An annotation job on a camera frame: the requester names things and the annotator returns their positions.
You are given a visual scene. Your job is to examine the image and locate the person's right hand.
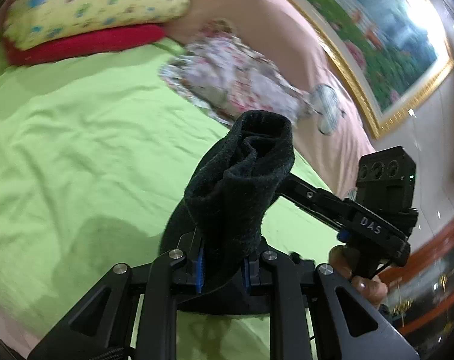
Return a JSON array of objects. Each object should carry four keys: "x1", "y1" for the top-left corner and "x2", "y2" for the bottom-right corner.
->
[{"x1": 328, "y1": 245, "x2": 388, "y2": 309}]

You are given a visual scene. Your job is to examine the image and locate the wooden glass door cabinet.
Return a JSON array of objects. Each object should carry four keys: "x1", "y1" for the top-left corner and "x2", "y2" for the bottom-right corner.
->
[{"x1": 380, "y1": 219, "x2": 454, "y2": 359}]

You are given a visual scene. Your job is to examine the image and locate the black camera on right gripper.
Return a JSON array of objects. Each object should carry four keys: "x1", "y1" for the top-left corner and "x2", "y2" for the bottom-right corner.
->
[{"x1": 355, "y1": 145, "x2": 416, "y2": 212}]

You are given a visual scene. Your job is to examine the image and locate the floral pillow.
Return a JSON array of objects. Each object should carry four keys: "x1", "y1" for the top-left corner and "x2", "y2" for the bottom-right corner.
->
[{"x1": 159, "y1": 19, "x2": 315, "y2": 125}]

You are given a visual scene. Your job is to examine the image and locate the pink cartoon quilt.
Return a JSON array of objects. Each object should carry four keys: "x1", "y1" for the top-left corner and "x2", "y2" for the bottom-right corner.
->
[{"x1": 167, "y1": 0, "x2": 374, "y2": 197}]

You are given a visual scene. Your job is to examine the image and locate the gold framed landscape painting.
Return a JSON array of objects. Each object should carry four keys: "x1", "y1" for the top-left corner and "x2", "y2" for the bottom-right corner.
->
[{"x1": 287, "y1": 0, "x2": 454, "y2": 139}]

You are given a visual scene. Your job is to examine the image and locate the black pants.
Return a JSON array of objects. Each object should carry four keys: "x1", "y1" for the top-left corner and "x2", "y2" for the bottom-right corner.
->
[{"x1": 159, "y1": 111, "x2": 294, "y2": 315}]

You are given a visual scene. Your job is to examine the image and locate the yellow patterned pillow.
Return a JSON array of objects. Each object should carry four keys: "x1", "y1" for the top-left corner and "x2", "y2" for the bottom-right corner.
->
[{"x1": 4, "y1": 0, "x2": 190, "y2": 50}]

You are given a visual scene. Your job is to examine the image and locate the green bed sheet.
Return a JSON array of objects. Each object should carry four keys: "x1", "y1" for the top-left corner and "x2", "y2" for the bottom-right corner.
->
[{"x1": 0, "y1": 29, "x2": 348, "y2": 360}]

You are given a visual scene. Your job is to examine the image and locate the red pillow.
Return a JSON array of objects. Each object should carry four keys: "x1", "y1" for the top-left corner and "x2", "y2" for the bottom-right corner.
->
[{"x1": 2, "y1": 24, "x2": 166, "y2": 66}]

